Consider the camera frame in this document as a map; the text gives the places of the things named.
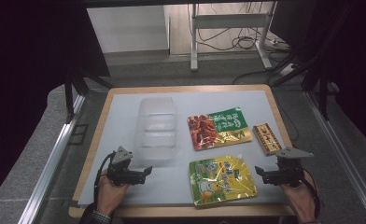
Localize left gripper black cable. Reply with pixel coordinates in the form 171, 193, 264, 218
92, 151, 116, 208

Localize dark cloth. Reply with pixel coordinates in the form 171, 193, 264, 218
77, 203, 95, 224

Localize yellow spout pouch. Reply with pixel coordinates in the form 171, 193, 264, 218
188, 154, 259, 207

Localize clear plastic container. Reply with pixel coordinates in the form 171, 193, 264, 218
135, 96, 181, 161

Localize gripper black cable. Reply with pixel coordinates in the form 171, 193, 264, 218
92, 151, 116, 208
302, 169, 323, 218

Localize person's left hand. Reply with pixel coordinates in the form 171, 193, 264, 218
96, 174, 131, 217

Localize black stand legs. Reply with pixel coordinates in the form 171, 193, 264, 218
63, 68, 114, 124

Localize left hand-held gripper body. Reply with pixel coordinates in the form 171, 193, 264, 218
106, 146, 138, 187

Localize aluminium rail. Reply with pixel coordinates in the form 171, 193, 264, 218
17, 92, 87, 224
304, 91, 366, 224

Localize thin black cable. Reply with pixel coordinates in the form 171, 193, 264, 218
275, 97, 300, 142

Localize white power strip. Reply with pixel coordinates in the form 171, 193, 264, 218
277, 63, 298, 77

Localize dark curtain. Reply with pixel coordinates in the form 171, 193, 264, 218
269, 0, 366, 155
0, 0, 111, 209

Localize white panel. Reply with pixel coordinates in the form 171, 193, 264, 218
87, 5, 170, 54

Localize person's right hand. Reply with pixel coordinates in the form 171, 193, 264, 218
278, 174, 317, 224

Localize green and red seasoning packet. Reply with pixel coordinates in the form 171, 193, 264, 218
187, 106, 254, 151

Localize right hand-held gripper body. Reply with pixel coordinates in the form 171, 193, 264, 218
274, 147, 315, 189

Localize white table mat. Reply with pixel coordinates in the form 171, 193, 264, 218
77, 90, 288, 207

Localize black floor cable bundle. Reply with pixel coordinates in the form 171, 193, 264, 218
187, 2, 291, 52

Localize black tripod stand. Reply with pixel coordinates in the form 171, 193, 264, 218
270, 3, 341, 121

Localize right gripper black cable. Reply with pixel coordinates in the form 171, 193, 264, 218
302, 169, 323, 218

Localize black floor bracket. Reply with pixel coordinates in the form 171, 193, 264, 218
67, 123, 90, 146

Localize white metal desk frame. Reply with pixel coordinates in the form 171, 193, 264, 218
190, 1, 278, 72

